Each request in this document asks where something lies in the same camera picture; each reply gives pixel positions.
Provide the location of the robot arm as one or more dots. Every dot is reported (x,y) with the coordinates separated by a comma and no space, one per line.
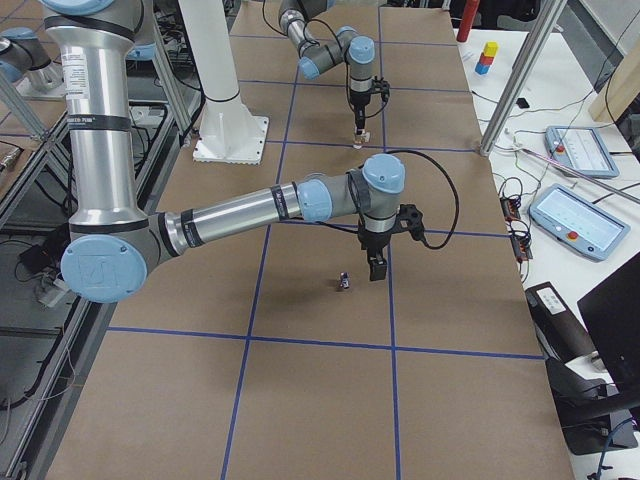
(356,51)
(117,236)

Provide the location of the far teach pendant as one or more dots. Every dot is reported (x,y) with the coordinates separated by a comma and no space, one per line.
(581,149)

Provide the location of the red fire extinguisher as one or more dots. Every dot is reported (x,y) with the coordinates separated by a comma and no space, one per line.
(467,20)

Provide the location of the stacked coloured blocks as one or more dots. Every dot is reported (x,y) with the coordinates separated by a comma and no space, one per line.
(486,58)

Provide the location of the teach pendant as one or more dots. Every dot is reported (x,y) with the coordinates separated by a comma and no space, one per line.
(581,149)
(577,223)

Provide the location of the chrome threaded pipe fitting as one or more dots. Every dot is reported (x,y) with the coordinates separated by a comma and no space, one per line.
(344,281)

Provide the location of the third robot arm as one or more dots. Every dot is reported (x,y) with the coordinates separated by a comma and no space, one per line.
(26,64)

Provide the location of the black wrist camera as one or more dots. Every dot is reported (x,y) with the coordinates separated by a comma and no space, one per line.
(410,220)
(381,87)

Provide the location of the black monitor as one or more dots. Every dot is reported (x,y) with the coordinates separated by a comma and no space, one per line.
(610,312)

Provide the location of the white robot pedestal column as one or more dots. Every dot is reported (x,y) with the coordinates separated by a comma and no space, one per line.
(228,132)

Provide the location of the black office chair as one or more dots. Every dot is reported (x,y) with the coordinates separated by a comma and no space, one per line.
(588,409)

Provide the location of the near teach pendant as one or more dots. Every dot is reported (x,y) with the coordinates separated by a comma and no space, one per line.
(577,223)

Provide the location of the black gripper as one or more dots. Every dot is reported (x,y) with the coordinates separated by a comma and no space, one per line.
(358,100)
(373,242)

